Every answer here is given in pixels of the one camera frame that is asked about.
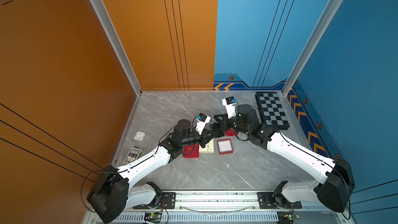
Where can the right aluminium corner post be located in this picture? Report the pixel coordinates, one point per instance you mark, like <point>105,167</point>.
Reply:
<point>326,17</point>

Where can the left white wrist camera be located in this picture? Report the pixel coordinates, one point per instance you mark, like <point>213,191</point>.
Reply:
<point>202,121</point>

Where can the white earbuds case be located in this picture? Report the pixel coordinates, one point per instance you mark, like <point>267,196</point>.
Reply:
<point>139,136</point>

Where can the white vented cable duct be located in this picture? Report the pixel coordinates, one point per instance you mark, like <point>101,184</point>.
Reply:
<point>185,217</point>

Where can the aluminium corner post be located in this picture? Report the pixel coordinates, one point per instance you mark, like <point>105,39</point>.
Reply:
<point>108,26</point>
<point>326,17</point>

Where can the left aluminium corner post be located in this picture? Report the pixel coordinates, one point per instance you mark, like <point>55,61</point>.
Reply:
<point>108,26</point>

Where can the left green circuit board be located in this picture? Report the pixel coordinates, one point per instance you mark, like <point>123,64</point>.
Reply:
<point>152,218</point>

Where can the cream lotus print box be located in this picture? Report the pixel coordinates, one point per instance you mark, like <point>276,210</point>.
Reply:
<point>209,148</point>

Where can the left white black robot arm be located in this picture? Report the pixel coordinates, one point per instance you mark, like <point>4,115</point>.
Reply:
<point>116,188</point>

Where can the red jewelry box lid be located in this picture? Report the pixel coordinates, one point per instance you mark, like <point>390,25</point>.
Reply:
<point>230,133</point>

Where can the red jewelry box base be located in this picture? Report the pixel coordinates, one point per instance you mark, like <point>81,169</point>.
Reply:
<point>225,146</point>

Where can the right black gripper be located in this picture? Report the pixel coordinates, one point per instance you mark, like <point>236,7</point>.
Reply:
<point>223,123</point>

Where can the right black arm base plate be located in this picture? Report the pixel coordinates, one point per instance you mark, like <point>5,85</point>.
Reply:
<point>267,200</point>

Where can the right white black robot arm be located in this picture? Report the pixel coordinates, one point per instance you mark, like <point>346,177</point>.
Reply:
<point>333,181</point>

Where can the black white chessboard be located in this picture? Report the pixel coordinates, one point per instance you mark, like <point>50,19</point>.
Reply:
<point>271,110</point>

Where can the left closed red jewelry box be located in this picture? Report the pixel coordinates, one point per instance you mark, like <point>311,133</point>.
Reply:
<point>191,151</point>

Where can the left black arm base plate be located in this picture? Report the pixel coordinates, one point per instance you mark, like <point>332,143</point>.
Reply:
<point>166,200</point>

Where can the aluminium front rail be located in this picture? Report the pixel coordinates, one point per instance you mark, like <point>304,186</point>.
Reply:
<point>212,201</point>

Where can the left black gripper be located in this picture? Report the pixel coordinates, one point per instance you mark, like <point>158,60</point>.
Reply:
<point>204,138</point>

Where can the green circuit board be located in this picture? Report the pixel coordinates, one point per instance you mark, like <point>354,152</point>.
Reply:
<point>152,218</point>
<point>287,218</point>

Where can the right green circuit board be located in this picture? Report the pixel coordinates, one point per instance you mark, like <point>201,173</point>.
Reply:
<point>287,218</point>

